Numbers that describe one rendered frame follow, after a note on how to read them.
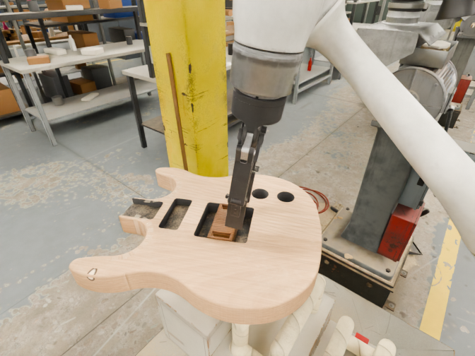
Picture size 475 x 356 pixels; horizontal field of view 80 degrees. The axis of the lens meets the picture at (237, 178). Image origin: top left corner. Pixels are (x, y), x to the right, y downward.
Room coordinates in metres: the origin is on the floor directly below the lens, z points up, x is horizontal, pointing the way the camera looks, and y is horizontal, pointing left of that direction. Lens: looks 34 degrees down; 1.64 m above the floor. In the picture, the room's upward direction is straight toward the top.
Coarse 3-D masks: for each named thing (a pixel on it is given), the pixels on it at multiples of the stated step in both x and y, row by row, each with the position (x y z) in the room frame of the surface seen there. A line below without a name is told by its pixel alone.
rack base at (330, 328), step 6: (330, 324) 0.37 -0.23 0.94; (336, 324) 0.37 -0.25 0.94; (324, 330) 0.36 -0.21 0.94; (330, 330) 0.36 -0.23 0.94; (324, 336) 0.35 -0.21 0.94; (330, 336) 0.35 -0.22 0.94; (354, 336) 0.35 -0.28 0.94; (324, 342) 0.33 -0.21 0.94; (318, 348) 0.32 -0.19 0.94; (324, 348) 0.32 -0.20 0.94; (318, 354) 0.31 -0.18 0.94; (348, 354) 0.31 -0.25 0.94; (354, 354) 0.31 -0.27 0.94
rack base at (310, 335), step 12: (324, 300) 0.39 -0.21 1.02; (324, 312) 0.36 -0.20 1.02; (264, 324) 0.33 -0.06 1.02; (276, 324) 0.33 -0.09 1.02; (312, 324) 0.33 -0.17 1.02; (324, 324) 0.34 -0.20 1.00; (228, 336) 0.31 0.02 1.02; (252, 336) 0.31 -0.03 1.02; (264, 336) 0.31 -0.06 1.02; (300, 336) 0.31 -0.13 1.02; (312, 336) 0.31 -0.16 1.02; (216, 348) 0.28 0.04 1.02; (228, 348) 0.28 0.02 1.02; (264, 348) 0.28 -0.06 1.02; (300, 348) 0.28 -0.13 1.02; (312, 348) 0.28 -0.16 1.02
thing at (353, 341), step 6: (348, 342) 0.32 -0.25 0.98; (354, 342) 0.32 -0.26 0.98; (360, 342) 0.32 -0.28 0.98; (348, 348) 0.31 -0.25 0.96; (354, 348) 0.31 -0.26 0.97; (360, 348) 0.30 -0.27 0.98; (366, 348) 0.30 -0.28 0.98; (372, 348) 0.30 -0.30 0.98; (360, 354) 0.29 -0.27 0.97; (366, 354) 0.29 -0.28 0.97; (372, 354) 0.29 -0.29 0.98
